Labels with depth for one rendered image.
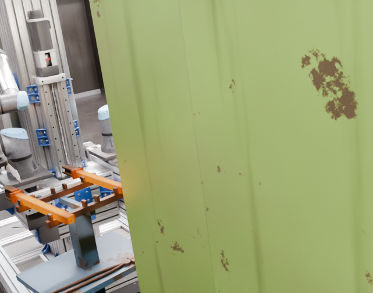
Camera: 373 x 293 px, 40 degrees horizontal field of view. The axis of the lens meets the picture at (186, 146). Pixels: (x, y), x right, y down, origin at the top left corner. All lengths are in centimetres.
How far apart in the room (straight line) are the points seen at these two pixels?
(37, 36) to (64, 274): 125
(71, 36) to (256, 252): 876
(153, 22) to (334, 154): 55
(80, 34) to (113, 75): 832
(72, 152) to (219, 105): 189
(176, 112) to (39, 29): 155
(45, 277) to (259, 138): 114
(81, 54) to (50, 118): 703
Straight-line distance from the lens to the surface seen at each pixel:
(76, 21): 964
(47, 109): 267
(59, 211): 161
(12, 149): 255
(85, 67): 970
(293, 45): 80
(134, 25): 123
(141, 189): 138
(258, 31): 84
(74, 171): 196
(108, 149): 271
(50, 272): 188
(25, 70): 271
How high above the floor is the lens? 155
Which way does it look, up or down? 16 degrees down
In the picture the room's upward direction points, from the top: 8 degrees counter-clockwise
